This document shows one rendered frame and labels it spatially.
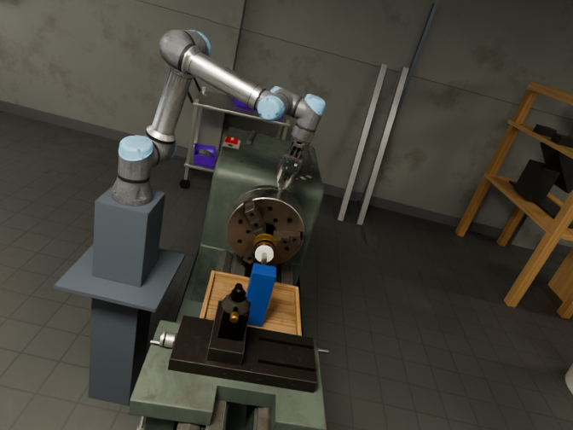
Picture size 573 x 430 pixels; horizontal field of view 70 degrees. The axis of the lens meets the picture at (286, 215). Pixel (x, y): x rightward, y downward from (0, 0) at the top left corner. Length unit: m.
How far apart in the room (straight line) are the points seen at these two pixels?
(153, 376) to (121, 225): 0.64
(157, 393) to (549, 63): 4.81
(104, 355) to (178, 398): 0.96
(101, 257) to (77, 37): 3.77
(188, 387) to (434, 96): 4.17
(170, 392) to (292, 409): 0.34
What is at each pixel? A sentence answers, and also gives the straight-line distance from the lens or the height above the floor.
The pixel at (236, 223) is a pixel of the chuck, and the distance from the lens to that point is 1.63.
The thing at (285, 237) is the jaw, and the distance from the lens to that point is 1.58.
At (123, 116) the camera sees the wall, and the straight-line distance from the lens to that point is 5.22.
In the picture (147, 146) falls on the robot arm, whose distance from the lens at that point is 1.58.
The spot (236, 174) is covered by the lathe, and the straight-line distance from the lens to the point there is 1.72.
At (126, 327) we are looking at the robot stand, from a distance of 1.96.
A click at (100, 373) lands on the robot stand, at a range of 2.23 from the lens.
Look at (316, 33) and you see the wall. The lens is 4.61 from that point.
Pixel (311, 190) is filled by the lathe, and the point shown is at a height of 1.23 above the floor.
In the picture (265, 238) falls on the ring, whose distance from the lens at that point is 1.52.
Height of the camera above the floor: 1.90
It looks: 27 degrees down
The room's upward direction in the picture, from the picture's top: 16 degrees clockwise
